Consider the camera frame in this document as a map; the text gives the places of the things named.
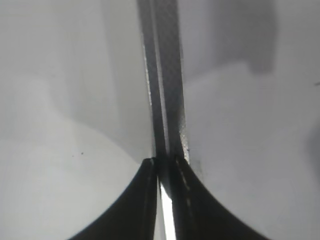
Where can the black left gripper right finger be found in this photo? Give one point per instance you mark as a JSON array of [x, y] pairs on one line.
[[197, 214]]

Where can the white board with grey frame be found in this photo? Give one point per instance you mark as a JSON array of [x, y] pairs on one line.
[[234, 89]]

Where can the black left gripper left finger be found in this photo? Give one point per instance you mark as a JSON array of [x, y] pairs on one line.
[[133, 215]]

